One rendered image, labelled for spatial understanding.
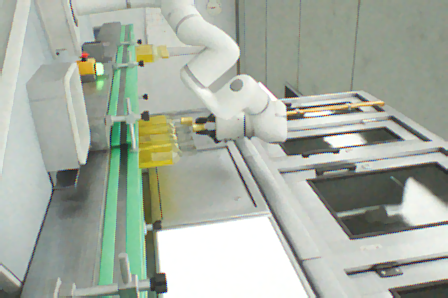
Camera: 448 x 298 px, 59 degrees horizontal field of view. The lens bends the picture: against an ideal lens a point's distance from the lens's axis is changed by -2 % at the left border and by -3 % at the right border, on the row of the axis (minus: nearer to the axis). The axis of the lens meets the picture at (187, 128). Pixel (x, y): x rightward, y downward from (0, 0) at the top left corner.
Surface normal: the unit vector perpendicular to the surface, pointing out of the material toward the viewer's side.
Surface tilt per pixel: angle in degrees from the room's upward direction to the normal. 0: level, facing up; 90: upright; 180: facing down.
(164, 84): 90
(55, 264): 90
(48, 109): 90
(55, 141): 90
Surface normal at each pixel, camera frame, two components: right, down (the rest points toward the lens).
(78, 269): -0.07, -0.91
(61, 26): 0.15, 0.78
